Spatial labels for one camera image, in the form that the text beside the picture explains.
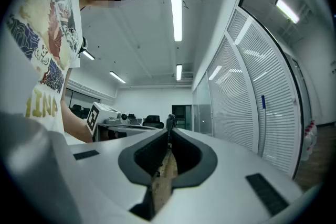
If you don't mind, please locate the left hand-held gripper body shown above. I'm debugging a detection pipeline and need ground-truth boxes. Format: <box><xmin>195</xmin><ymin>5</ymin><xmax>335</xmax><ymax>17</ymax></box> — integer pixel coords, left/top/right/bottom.
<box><xmin>86</xmin><ymin>101</ymin><xmax>129</xmax><ymax>137</ymax></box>

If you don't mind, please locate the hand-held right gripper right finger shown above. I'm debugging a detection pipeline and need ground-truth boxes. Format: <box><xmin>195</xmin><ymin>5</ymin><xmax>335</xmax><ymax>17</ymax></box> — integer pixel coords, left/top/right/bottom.
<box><xmin>157</xmin><ymin>127</ymin><xmax>312</xmax><ymax>224</ymax></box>

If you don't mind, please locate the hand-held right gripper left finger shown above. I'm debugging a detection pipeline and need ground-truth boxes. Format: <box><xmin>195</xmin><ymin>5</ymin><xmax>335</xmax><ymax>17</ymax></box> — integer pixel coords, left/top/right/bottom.
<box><xmin>68</xmin><ymin>129</ymin><xmax>169</xmax><ymax>224</ymax></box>

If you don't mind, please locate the person's left forearm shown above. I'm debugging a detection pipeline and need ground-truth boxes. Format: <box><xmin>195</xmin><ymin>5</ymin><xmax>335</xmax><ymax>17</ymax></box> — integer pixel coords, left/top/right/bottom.
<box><xmin>60</xmin><ymin>99</ymin><xmax>93</xmax><ymax>144</ymax></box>

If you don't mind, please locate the long white desk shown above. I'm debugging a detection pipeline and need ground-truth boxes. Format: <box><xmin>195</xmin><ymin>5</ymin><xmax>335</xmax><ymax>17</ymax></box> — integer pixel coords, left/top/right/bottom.
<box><xmin>64</xmin><ymin>122</ymin><xmax>165</xmax><ymax>145</ymax></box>

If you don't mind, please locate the black mesh-back office chair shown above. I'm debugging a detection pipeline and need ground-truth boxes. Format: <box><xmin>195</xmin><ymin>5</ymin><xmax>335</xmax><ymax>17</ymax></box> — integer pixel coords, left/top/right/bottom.
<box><xmin>143</xmin><ymin>114</ymin><xmax>165</xmax><ymax>130</ymax></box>

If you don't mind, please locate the grey jacket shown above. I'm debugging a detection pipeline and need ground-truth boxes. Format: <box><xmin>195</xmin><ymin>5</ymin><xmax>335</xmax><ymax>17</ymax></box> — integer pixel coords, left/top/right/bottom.
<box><xmin>165</xmin><ymin>113</ymin><xmax>177</xmax><ymax>129</ymax></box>

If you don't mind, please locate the dark glass door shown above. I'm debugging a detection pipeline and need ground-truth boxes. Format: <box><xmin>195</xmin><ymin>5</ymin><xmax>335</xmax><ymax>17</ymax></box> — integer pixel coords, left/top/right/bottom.
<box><xmin>172</xmin><ymin>104</ymin><xmax>193</xmax><ymax>131</ymax></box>

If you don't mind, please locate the white blinds glass partition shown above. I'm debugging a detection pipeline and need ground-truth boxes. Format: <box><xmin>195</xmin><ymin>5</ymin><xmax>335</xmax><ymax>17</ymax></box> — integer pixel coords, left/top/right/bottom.
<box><xmin>193</xmin><ymin>6</ymin><xmax>305</xmax><ymax>179</ymax></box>

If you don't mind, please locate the printed white t-shirt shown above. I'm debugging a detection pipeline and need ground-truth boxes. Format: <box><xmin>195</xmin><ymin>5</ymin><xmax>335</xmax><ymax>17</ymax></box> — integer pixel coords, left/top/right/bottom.
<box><xmin>5</xmin><ymin>0</ymin><xmax>85</xmax><ymax>137</ymax></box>

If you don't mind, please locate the pack of water bottles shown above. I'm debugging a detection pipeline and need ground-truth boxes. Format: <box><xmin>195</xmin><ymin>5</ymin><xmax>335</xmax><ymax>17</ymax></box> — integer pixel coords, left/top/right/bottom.
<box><xmin>301</xmin><ymin>119</ymin><xmax>319</xmax><ymax>162</ymax></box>

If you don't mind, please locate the black cable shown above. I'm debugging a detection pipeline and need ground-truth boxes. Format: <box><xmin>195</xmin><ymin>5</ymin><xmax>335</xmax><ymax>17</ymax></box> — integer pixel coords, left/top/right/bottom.
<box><xmin>78</xmin><ymin>35</ymin><xmax>89</xmax><ymax>55</ymax></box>

